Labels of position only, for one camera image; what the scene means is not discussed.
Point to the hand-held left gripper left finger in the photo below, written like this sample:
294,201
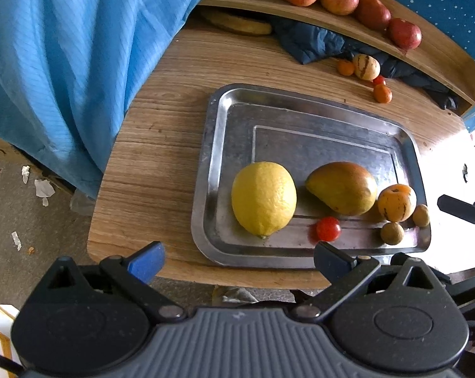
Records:
148,260

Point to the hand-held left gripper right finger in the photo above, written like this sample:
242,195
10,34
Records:
330,260

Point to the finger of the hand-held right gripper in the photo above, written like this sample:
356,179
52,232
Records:
458,204
469,289

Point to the small brown kiwi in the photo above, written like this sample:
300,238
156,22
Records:
421,215
392,233

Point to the orange striped pepino melon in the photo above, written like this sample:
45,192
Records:
397,204

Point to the yellow green mango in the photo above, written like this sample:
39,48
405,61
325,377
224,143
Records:
343,189

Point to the yellow lemon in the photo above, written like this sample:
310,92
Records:
264,199

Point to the metal tray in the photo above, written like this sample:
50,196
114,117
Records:
300,134

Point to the red cherry tomato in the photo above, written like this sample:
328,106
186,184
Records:
328,229
379,81

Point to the white paper scrap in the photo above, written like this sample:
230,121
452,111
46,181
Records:
16,240
44,189
25,173

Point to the small orange tangerine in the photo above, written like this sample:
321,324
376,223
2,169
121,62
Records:
345,67
382,93

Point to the pale striped pepino melon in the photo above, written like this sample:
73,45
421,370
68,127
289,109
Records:
366,67

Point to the blue dotted panel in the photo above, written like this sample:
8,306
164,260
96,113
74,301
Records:
450,8

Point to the light blue cloth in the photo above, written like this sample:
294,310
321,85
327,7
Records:
72,59

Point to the dark blue cloth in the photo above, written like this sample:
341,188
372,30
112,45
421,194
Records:
316,41

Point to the dull yellow plantain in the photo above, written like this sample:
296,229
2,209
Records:
237,23

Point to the curved wooden shelf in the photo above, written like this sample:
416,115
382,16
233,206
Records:
261,6

